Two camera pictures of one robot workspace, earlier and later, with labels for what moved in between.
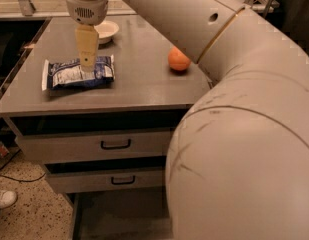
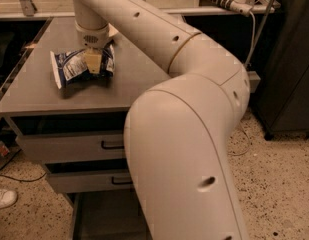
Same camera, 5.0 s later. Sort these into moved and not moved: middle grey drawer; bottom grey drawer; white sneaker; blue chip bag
Moved: blue chip bag
Not moved: white sneaker; middle grey drawer; bottom grey drawer
